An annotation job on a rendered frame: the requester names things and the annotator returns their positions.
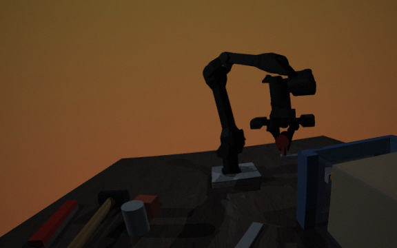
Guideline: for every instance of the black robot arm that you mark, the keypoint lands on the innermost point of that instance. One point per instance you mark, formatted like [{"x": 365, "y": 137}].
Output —
[{"x": 299, "y": 83}]

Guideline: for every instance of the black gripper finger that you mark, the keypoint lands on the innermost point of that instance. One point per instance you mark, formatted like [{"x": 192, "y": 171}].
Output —
[
  {"x": 290, "y": 133},
  {"x": 275, "y": 133}
]

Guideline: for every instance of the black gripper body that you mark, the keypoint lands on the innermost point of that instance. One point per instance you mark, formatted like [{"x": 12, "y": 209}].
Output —
[{"x": 305, "y": 120}]

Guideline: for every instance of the grey cylinder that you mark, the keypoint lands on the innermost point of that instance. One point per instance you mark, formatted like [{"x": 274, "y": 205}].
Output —
[{"x": 135, "y": 218}]

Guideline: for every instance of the black mallet with wooden handle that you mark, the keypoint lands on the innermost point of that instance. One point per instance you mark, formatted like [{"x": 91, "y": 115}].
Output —
[{"x": 107, "y": 199}]

